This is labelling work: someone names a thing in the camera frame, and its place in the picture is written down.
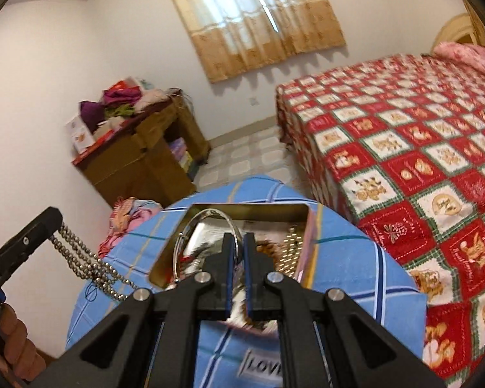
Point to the person's left hand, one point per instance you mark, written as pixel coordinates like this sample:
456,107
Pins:
20,361

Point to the white product box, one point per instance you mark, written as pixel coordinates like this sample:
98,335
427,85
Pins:
81,138

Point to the beige patterned window curtain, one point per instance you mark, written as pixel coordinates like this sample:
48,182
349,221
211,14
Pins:
233,37

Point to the red patchwork bed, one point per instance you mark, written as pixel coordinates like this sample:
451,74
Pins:
397,145

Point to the pink pillow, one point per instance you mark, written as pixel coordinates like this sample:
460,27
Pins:
467,54

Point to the blue plaid tablecloth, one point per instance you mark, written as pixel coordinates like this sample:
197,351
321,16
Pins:
342,257

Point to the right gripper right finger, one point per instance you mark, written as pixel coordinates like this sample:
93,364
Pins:
326,339

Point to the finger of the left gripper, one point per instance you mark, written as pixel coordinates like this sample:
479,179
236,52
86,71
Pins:
20,247

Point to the white wall socket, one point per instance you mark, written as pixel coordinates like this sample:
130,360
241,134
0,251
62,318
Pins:
253,101

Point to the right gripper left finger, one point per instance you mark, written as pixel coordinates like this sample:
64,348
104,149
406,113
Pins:
150,339

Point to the brown wooden bead mala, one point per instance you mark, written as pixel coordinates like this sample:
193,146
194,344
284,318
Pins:
270,249

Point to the brown wooden cabinet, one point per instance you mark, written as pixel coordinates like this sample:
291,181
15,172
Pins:
137,161

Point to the pile of clothes on cabinet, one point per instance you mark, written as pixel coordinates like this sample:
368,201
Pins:
125,99

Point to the beige wooden headboard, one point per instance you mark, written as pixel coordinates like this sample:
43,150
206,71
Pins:
465,28

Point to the silver metal bangle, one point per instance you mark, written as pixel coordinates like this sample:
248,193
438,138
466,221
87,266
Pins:
179,266

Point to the paper leaflet in tin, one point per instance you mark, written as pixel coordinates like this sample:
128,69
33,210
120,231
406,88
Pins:
207,237

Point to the pink metal tin box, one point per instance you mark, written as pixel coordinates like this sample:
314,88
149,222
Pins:
295,261

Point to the pink fabric bundle on floor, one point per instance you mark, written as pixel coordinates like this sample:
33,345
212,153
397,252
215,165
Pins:
127,215

